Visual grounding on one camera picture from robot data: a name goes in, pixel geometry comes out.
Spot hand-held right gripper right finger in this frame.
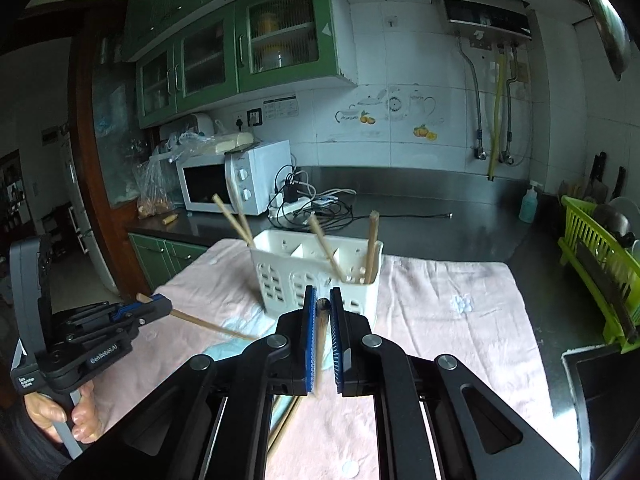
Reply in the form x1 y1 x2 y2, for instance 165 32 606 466
329 286 583 480

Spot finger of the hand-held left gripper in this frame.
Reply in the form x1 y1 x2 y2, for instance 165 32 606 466
111 296 174 332

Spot green upper wall cabinets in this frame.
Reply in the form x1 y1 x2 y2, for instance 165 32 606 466
122 0 358 128

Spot white countertop appliance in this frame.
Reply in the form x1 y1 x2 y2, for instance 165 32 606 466
159 114 213 153

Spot plastic bag with cream box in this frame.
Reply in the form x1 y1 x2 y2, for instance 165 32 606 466
170 130 256 162

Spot metal range hood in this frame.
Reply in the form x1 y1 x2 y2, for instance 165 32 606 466
567 0 633 81

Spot light wooden chopstick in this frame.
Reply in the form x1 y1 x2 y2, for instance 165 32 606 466
314 298 332 361
232 200 257 247
364 211 380 285
212 193 256 249
267 395 306 457
137 294 258 341
307 215 347 283

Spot pink blanket with blue print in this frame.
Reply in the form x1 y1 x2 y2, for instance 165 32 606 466
92 238 568 480

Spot clear plastic bag with food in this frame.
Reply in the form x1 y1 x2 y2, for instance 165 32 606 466
132 157 174 220

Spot grey metal hose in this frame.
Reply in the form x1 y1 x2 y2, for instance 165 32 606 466
457 37 489 161
500 45 522 166

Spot black and white label sticker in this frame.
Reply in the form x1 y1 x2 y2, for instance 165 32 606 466
263 96 300 120

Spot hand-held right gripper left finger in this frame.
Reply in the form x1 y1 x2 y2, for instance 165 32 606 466
57 285 318 480

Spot power strip with tangled cables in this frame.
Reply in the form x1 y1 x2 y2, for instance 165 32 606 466
267 165 358 231

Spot black power cable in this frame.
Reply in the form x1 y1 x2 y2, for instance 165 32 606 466
350 204 454 220

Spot bowls in dish rack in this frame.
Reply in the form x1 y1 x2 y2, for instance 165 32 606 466
595 196 640 248

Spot white microwave oven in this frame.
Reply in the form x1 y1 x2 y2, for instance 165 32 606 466
175 140 292 216

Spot silver refrigerator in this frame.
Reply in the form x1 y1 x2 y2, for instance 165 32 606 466
60 125 118 293

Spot black-handled knives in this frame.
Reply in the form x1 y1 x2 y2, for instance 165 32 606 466
590 152 628 202

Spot clear soap pump bottle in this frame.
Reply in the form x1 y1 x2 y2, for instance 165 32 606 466
518 181 543 224

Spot wall-mounted water heater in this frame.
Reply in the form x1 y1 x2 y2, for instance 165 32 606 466
432 0 532 41

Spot person's left forearm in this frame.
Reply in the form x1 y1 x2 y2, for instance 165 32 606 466
0 405 68 480

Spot yellow gas hose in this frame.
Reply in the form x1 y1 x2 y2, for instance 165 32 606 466
489 47 507 182

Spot green plastic dish rack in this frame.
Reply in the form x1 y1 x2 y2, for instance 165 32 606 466
557 195 640 351

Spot white plastic utensil holder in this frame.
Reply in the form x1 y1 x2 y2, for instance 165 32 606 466
249 230 385 328

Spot kitchen sink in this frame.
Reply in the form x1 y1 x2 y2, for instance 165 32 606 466
561 342 640 480

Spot green lower cabinet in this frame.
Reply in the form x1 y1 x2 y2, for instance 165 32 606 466
127 232 208 291

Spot person's left hand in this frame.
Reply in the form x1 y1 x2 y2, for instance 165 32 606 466
25 382 104 445

